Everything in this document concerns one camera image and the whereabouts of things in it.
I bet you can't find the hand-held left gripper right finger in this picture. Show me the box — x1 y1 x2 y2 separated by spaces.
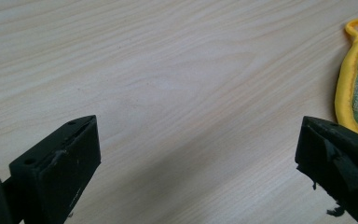
294 116 358 224

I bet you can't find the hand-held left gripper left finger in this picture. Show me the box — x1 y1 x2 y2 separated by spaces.
8 114 102 224

